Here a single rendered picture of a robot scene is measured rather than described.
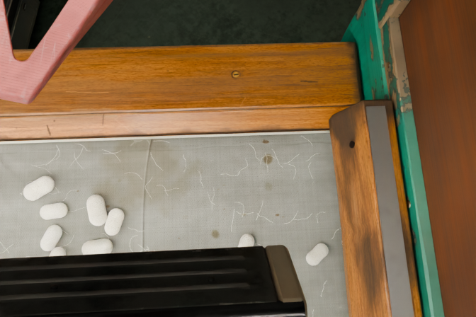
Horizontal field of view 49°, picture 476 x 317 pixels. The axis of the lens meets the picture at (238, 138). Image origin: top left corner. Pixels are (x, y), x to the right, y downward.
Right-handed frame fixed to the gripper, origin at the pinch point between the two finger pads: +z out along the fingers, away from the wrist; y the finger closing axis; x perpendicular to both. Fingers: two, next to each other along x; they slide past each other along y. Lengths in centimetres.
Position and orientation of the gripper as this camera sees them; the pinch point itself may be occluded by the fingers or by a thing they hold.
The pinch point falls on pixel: (16, 80)
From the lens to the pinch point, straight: 23.0
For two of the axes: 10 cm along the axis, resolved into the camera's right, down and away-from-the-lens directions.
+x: -9.2, -1.9, -3.4
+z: -1.0, 9.6, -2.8
